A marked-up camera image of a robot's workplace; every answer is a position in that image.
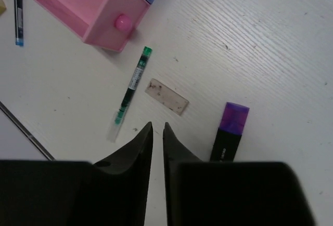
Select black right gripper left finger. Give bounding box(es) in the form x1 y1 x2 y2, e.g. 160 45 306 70
67 122 153 225

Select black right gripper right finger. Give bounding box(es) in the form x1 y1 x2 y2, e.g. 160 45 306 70
163 123 208 225

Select white eraser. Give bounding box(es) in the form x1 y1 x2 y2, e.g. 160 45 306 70
145 78 189 116

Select purple cap black highlighter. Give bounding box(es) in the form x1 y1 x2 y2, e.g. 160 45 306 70
210 102 249 162

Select green ink pen refill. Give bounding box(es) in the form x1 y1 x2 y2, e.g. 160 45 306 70
108 47 152 142

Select pink drawer container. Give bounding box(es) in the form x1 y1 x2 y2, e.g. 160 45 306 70
35 0 150 52

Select blue ink pen refill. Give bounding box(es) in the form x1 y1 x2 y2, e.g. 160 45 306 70
14 0 24 47

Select small tan eraser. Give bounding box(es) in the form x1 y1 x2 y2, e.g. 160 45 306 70
0 0 7 16

